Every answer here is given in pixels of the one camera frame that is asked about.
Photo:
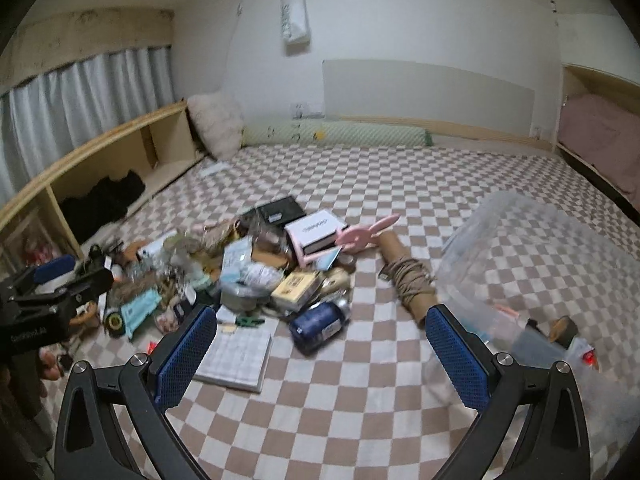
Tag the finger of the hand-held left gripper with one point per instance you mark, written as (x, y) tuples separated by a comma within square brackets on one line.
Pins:
[(52, 267), (85, 285)]

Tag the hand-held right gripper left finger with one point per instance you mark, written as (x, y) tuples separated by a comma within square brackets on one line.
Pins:
[(185, 355)]

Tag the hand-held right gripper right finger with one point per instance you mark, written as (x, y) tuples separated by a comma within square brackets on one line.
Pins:
[(457, 357)]

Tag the clear plastic container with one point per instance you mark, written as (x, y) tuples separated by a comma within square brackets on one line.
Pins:
[(525, 260)]

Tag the person's left hand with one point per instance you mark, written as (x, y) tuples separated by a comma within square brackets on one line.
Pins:
[(51, 365)]

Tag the display box with red doll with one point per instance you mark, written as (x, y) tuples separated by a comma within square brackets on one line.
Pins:
[(37, 245)]

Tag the white grid notebook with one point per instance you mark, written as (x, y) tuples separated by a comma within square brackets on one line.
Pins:
[(235, 355)]

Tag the teal wet wipes packet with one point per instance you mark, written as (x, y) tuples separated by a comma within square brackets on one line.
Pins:
[(141, 310)]

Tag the black cloth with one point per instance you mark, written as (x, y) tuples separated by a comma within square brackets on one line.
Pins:
[(102, 200)]

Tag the cardboard tube with twine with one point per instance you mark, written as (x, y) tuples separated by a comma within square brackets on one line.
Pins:
[(407, 280)]

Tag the checkered bed sheet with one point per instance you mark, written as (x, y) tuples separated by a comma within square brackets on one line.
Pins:
[(350, 410)]

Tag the yellow card box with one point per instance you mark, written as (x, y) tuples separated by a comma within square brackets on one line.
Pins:
[(296, 290)]

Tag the navy blue jar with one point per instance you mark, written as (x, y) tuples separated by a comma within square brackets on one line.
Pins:
[(320, 325)]

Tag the long wooden shelf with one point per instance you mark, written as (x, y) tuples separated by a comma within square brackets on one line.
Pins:
[(100, 135)]

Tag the flat black box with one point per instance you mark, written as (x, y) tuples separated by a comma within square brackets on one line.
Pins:
[(275, 211)]

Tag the grey window curtain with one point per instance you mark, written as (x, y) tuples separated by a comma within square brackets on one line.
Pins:
[(90, 95)]

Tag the white box with black edge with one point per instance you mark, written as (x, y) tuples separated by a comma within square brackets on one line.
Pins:
[(315, 230)]

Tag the white fluffy pillow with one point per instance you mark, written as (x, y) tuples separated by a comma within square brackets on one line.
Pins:
[(217, 125)]

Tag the beige curtain valance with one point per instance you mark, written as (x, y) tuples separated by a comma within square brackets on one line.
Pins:
[(90, 35)]

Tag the green bolster pillow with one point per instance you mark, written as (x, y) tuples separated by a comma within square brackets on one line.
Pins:
[(350, 135)]

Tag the pink bedding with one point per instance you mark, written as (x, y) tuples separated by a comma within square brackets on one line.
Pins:
[(600, 135)]

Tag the hanging white paper bag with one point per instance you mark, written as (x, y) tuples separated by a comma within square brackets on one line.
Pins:
[(295, 20)]

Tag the white wall panel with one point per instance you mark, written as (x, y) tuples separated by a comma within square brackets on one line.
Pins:
[(425, 95)]

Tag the white wall socket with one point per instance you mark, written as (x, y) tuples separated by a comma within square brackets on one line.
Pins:
[(307, 111)]

